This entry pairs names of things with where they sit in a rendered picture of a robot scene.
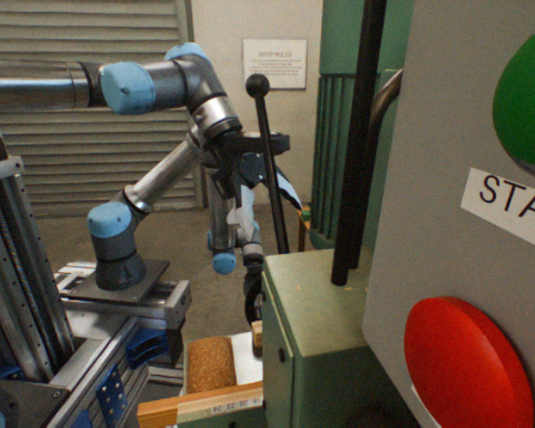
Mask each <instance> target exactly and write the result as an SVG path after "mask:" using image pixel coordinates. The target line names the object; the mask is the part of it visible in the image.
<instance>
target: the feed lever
mask: <svg viewBox="0 0 535 428"><path fill-rule="evenodd" d="M269 89H270V84H269V80H268V79H267V78H266V76H264V75H263V74H261V73H254V74H251V75H250V76H249V77H248V78H247V80H246V83H245V90H246V92H247V93H248V95H249V96H250V97H252V98H253V99H255V103H256V113H257V120H258V125H259V131H260V136H261V142H262V153H263V158H264V164H265V169H266V175H267V185H268V191H269V197H270V202H271V208H272V213H273V224H274V230H275V235H276V241H277V246H278V253H279V255H283V254H290V247H289V242H288V237H287V232H286V226H285V220H284V211H283V206H282V200H281V195H280V190H279V180H278V175H277V170H276V165H275V159H274V154H273V145H272V139H271V134H270V129H269V124H268V114H267V109H266V104H265V98H264V97H266V96H267V94H268V92H269Z"/></svg>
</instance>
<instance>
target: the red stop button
mask: <svg viewBox="0 0 535 428"><path fill-rule="evenodd" d="M404 353H405V359H406V363H407V367H408V372H409V375H410V377H411V380H412V382H413V384H414V388H415V390H416V391H417V393H418V395H419V397H420V399H421V401H422V403H423V404H424V405H425V407H426V409H427V410H428V411H429V413H430V414H431V416H432V417H433V418H434V419H435V421H436V422H437V423H438V424H439V425H440V426H441V427H442V428H532V425H533V403H532V395H531V390H530V387H529V385H528V382H527V378H526V375H525V372H524V370H523V368H522V367H521V363H520V361H519V359H518V357H517V356H516V355H515V352H514V350H513V349H512V347H511V345H510V344H509V342H508V341H507V340H506V338H505V337H504V335H503V334H502V332H501V331H500V330H499V329H498V328H497V327H496V325H495V324H494V323H493V322H492V321H491V320H490V319H489V318H488V317H487V316H486V315H485V314H484V313H482V312H481V311H480V310H478V309H477V308H476V307H474V306H472V305H471V304H470V303H468V302H466V301H463V300H461V299H459V298H456V297H452V296H438V297H432V298H426V299H424V300H421V301H419V302H417V303H416V304H415V305H414V306H413V307H412V309H411V311H410V312H409V314H408V318H407V322H406V327H405V333H404Z"/></svg>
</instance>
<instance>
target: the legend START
mask: <svg viewBox="0 0 535 428"><path fill-rule="evenodd" d="M460 207H462V208H464V209H466V210H467V211H470V212H471V213H473V214H475V215H477V216H479V217H481V218H483V219H485V220H487V221H489V222H491V223H493V224H495V225H497V226H499V227H501V228H503V229H505V230H507V231H509V232H511V233H513V234H515V235H516V236H518V237H520V238H522V239H524V240H526V241H528V242H530V243H532V244H534V245H535V189H533V188H530V187H527V186H525V185H522V184H519V183H515V182H512V181H510V180H508V179H505V178H502V177H498V176H495V175H493V174H490V173H487V172H484V171H481V170H478V169H475V168H473V167H471V168H470V174H469V176H468V180H467V184H466V186H465V192H464V195H463V199H462V202H461V206H460Z"/></svg>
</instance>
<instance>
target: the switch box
mask: <svg viewBox="0 0 535 428"><path fill-rule="evenodd" d="M534 32H535V0H414V8H413V13H412V19H411V25H410V30H409V35H408V46H407V51H406V56H405V61H404V67H403V77H402V82H401V88H400V93H399V99H398V104H397V114H396V120H395V125H394V131H393V136H392V141H391V152H390V157H389V162H388V168H387V174H386V183H385V189H384V194H383V200H382V205H381V211H380V220H379V226H378V232H377V237H376V242H375V248H374V258H373V263H372V268H371V274H370V280H369V289H368V295H367V301H366V306H365V311H364V317H363V327H362V328H363V336H364V338H365V340H366V341H367V342H368V343H369V346H370V347H371V349H372V350H373V352H374V354H375V356H376V357H377V358H378V359H379V361H380V363H381V364H382V366H383V368H384V369H385V371H386V372H387V373H388V375H389V377H390V378H391V380H392V382H393V383H394V385H395V386H396V388H397V389H398V391H399V392H400V394H401V395H402V397H403V399H404V401H405V402H406V404H407V405H408V407H409V408H410V410H411V411H412V413H413V414H414V416H415V418H416V419H417V420H418V422H419V423H420V425H421V427H422V428H438V427H437V425H436V424H435V422H434V421H433V419H432V418H431V416H430V415H429V414H428V412H427V411H426V409H425V408H424V406H423V405H422V403H421V402H420V400H419V399H418V398H417V396H416V395H415V394H414V392H413V390H412V389H411V387H412V384H413V382H412V380H411V377H410V375H409V372H408V367H407V363H406V359H405V353H404V333H405V327H406V322H407V318H408V314H409V312H410V311H411V309H412V307H413V306H414V305H415V304H416V303H417V302H419V301H421V300H424V299H426V298H432V297H438V296H452V297H456V298H459V299H461V300H463V301H466V302H468V303H470V304H471V305H472V306H474V307H476V308H477V309H478V310H480V311H481V312H482V313H484V314H485V315H486V316H487V317H488V318H489V319H490V320H491V321H492V322H493V323H494V324H495V325H496V327H497V328H498V329H499V330H500V331H501V332H502V334H503V335H504V337H505V338H506V340H507V341H508V342H509V344H510V345H511V347H512V349H513V350H514V352H515V355H516V356H517V357H518V359H519V361H520V363H521V367H522V368H523V370H524V372H525V375H526V378H527V382H528V385H529V387H530V390H531V395H532V403H533V425H532V428H535V245H534V244H532V243H530V242H528V241H526V240H524V239H522V238H520V237H518V236H516V235H515V234H513V233H511V232H509V231H507V230H505V229H503V228H501V227H499V226H497V225H495V224H493V223H491V222H489V221H487V220H485V219H483V218H481V217H479V216H477V215H475V214H473V213H471V212H470V211H467V210H466V209H464V208H462V207H460V206H461V202H462V199H463V195H464V192H465V186H466V184H467V180H468V176H469V174H470V168H471V167H473V168H475V169H478V170H481V171H484V172H487V173H490V174H493V175H495V176H498V177H502V178H505V179H508V180H510V181H512V182H515V183H519V184H522V185H525V186H527V187H530V188H533V189H535V173H534V172H530V171H528V170H526V169H524V168H523V167H522V166H520V165H518V164H517V163H515V162H514V161H513V160H512V159H511V158H510V157H509V156H508V155H507V154H506V152H505V151H504V148H503V147H502V145H501V143H500V142H499V140H498V137H497V134H496V132H495V129H494V127H493V117H492V110H493V96H494V92H495V89H496V86H497V84H498V80H499V78H500V77H501V75H502V73H503V71H504V68H505V66H506V65H507V64H508V63H509V61H510V60H511V58H512V57H513V55H514V54H515V53H516V52H517V50H518V49H519V48H520V46H521V45H522V44H523V43H524V42H525V41H526V40H527V39H528V38H529V36H531V34H533V33H534Z"/></svg>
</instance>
